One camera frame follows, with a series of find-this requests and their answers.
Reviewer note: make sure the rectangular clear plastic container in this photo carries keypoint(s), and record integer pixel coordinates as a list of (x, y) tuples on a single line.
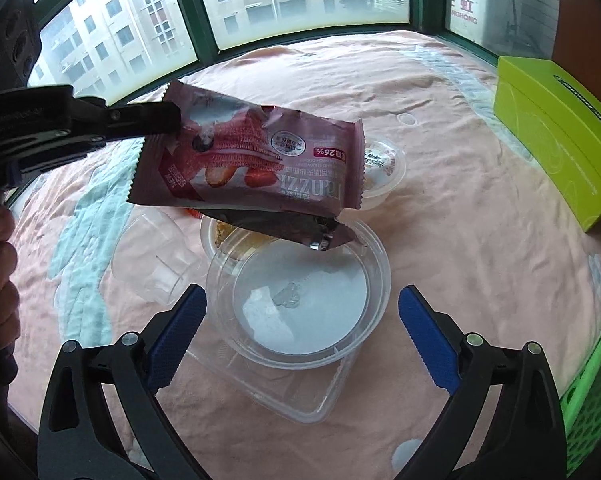
[(300, 395)]

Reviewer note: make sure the labelled jelly cup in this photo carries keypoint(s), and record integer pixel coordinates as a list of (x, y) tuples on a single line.
[(383, 165)]

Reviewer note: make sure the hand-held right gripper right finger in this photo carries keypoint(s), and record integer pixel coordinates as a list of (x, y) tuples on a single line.
[(429, 339)]

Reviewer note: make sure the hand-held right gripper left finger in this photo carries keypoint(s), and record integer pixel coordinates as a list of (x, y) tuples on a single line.
[(176, 336)]

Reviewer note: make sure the pink printed blanket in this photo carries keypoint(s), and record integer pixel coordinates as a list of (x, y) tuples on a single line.
[(480, 260)]

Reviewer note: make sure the pink snack packet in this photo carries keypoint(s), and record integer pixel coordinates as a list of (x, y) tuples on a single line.
[(260, 160)]

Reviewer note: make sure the green cardboard box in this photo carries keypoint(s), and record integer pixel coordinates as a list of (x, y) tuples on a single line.
[(550, 130)]

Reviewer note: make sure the person's left hand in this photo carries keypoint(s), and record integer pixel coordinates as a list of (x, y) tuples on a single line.
[(0, 260)]

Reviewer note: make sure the beige apartment building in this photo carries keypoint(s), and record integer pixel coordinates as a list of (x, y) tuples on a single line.
[(130, 25)]

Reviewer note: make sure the green window frame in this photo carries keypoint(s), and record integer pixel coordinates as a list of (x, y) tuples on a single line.
[(200, 20)]

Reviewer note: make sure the round clear plastic container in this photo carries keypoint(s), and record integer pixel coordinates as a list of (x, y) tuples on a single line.
[(300, 310)]

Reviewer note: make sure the green plastic basket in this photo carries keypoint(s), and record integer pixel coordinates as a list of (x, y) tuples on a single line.
[(596, 410)]

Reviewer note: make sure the plastic cup with orange food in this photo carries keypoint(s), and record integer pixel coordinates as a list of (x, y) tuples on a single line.
[(230, 240)]

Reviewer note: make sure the clear plastic cup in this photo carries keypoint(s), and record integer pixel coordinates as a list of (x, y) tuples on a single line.
[(155, 255)]

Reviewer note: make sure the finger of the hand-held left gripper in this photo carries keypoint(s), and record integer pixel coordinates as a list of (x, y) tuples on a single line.
[(145, 118)]

